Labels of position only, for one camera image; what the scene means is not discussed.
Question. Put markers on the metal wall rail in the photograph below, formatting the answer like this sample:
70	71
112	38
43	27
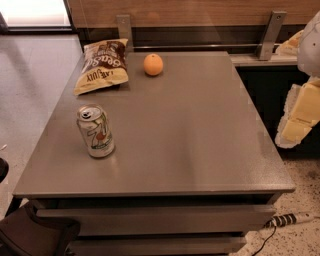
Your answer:
218	47

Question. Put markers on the white power strip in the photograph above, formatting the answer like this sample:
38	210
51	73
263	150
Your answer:
289	219

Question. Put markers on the yellow brown chip bag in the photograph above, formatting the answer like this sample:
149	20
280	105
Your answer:
104	66

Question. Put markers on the metal wall bracket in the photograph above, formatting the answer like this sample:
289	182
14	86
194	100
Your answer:
265	48
125	29

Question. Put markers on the right metal wall bracket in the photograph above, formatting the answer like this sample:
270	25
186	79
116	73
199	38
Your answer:
265	48

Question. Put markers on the black chair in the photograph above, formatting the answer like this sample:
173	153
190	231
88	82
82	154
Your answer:
23	233

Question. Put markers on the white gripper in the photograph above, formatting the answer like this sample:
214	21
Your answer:
310	50

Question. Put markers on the silver 7up soda can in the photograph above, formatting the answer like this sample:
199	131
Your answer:
94	127

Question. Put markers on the left metal wall bracket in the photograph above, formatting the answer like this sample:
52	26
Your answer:
125	29

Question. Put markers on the orange fruit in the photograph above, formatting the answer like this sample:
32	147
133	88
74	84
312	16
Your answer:
153	64

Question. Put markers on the grey drawer cabinet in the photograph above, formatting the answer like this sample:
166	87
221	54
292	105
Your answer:
193	170

